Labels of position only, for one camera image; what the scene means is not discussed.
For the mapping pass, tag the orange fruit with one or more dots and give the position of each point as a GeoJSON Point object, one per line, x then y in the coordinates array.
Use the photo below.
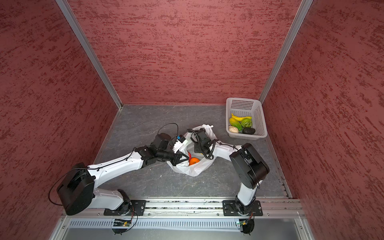
{"type": "Point", "coordinates": [193, 161]}

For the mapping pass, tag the green fruit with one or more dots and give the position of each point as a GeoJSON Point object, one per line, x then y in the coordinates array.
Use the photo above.
{"type": "Point", "coordinates": [233, 122]}

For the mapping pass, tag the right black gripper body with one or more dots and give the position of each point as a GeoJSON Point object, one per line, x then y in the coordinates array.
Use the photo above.
{"type": "Point", "coordinates": [198, 148]}

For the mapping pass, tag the aluminium corner post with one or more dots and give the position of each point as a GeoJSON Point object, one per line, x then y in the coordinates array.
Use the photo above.
{"type": "Point", "coordinates": [291, 35]}
{"type": "Point", "coordinates": [81, 36]}

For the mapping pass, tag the beige round fruit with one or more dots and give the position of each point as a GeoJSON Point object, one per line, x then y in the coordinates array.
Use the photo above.
{"type": "Point", "coordinates": [233, 129]}

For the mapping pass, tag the dark avocado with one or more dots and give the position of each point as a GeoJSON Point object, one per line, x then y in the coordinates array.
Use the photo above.
{"type": "Point", "coordinates": [248, 131]}

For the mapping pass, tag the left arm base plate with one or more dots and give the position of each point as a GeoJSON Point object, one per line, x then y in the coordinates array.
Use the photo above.
{"type": "Point", "coordinates": [134, 207]}

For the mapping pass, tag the white plastic bag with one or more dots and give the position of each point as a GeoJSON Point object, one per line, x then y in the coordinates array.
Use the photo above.
{"type": "Point", "coordinates": [197, 168]}

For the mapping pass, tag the yellow banana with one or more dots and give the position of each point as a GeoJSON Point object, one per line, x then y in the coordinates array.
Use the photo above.
{"type": "Point", "coordinates": [239, 119]}

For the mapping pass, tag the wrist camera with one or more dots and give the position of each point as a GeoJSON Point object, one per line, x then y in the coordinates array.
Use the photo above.
{"type": "Point", "coordinates": [164, 142]}
{"type": "Point", "coordinates": [200, 137]}

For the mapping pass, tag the white perforated plastic basket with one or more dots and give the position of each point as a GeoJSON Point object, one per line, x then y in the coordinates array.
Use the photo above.
{"type": "Point", "coordinates": [242, 107]}

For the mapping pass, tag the aluminium front rail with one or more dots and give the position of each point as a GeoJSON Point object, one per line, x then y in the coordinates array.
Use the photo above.
{"type": "Point", "coordinates": [204, 208]}

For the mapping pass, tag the left aluminium corner post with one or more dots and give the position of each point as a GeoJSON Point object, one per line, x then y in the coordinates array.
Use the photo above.
{"type": "Point", "coordinates": [81, 36]}

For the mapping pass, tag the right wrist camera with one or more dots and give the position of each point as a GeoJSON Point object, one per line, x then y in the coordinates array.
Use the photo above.
{"type": "Point", "coordinates": [200, 137]}

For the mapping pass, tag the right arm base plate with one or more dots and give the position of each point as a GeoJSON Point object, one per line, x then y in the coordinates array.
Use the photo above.
{"type": "Point", "coordinates": [236, 208]}

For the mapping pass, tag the right aluminium corner post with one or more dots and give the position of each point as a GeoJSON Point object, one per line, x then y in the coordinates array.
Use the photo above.
{"type": "Point", "coordinates": [291, 35]}

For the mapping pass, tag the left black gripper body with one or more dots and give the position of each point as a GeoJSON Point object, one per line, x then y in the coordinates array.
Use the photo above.
{"type": "Point", "coordinates": [169, 155]}

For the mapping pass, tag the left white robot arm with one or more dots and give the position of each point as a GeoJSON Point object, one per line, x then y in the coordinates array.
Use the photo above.
{"type": "Point", "coordinates": [80, 189]}

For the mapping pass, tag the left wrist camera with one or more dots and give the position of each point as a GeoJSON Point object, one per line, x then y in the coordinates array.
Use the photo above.
{"type": "Point", "coordinates": [164, 142]}

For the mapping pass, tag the white slotted cable duct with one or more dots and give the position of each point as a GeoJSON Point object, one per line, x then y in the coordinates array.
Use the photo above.
{"type": "Point", "coordinates": [166, 224]}

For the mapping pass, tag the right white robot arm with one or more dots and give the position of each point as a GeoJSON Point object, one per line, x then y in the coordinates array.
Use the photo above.
{"type": "Point", "coordinates": [249, 166]}

